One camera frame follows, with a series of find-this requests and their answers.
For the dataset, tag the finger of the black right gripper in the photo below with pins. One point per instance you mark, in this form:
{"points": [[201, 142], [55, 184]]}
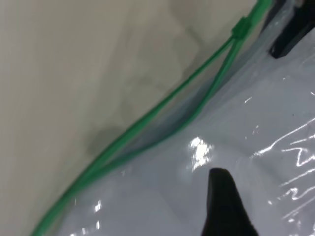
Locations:
{"points": [[292, 37]]}

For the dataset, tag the green zipper slider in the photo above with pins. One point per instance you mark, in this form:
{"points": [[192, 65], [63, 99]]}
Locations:
{"points": [[241, 28]]}

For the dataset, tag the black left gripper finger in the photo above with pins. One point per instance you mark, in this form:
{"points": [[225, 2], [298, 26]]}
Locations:
{"points": [[224, 209]]}

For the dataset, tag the clear plastic zipper bag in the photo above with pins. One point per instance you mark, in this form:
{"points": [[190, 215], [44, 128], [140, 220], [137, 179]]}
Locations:
{"points": [[172, 196]]}

